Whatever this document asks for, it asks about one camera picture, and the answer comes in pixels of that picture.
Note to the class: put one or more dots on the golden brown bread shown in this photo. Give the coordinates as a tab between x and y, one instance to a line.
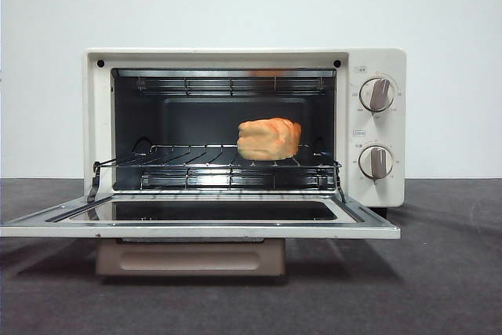
268	139

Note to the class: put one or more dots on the small beige brown oven knob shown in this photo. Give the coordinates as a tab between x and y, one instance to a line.
376	162

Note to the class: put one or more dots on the large beige brown oven knob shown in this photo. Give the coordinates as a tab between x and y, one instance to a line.
377	94

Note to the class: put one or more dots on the white toaster oven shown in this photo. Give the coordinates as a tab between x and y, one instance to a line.
396	68

